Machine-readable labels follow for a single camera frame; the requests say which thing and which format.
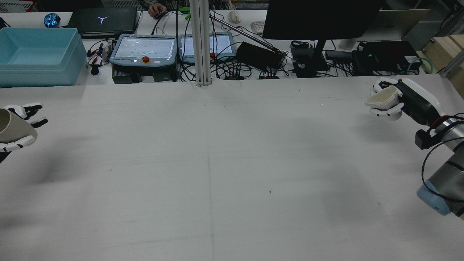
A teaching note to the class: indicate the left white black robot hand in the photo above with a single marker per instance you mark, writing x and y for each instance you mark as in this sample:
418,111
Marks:
18,146

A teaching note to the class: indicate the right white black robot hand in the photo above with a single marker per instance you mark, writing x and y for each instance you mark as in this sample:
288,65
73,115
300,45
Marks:
417,101

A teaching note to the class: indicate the person's bare hand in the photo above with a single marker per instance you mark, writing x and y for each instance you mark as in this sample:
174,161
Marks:
156,9

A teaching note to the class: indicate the beige paper cup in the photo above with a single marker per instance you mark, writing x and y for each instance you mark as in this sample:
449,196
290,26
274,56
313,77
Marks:
11,127

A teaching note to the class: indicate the white paper cup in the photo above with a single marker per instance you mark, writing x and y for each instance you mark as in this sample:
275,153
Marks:
384,99

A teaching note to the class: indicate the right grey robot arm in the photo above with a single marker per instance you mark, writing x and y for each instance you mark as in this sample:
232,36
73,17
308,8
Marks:
449,174

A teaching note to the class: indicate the green plastic clip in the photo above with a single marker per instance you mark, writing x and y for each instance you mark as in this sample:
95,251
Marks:
185,12

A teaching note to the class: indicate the teach pendant with touchscreen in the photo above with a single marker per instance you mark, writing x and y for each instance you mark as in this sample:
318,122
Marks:
143,49
221,45

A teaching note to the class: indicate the slanted aluminium profile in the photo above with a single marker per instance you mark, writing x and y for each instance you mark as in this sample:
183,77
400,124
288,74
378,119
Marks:
453,67

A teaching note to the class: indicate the black laptop with logo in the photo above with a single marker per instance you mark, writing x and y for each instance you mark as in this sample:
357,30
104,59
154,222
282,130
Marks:
108,25

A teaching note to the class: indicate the black equipment case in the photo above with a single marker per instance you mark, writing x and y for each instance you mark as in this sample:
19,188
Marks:
388,56

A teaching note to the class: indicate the cardboard box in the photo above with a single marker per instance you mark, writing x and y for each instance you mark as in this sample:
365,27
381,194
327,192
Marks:
444,50

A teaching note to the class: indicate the dark pendant holder box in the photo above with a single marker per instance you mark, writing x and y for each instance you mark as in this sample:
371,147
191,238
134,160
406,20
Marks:
125,77

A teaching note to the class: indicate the white computer mouse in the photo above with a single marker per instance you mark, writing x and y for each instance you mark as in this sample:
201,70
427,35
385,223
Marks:
235,16

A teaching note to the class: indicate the light blue plastic bin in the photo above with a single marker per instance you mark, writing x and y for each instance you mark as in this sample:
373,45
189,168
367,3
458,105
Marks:
40,69

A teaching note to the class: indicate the silver laptop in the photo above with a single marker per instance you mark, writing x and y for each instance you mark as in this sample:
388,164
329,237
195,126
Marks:
395,23

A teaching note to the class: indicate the thin metal rod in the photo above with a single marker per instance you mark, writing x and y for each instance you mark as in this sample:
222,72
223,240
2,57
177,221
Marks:
243,32

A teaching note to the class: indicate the grey usb hub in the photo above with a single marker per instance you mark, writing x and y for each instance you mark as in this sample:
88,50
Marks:
339,55

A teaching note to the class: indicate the white keyboard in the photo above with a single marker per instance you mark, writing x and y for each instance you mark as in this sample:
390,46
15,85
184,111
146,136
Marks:
258,27

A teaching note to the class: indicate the small black adapter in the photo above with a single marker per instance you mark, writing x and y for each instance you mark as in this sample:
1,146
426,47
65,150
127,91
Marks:
235,77
268,77

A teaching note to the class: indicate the blue glowing computer mouse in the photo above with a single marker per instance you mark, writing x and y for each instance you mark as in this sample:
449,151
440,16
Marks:
52,20

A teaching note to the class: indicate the black power brick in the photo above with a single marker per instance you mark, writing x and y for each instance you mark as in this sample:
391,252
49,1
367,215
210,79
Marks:
257,54

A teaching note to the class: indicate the black box under monitor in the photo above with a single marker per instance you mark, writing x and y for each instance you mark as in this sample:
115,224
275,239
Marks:
304,65

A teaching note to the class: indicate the black monitor with stand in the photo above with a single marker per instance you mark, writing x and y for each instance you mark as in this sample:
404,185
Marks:
319,18

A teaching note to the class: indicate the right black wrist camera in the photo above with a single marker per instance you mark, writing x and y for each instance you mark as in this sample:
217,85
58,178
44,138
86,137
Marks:
422,139

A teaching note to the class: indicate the aluminium vertical post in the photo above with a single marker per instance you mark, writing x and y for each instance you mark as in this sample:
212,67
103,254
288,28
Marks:
200,43

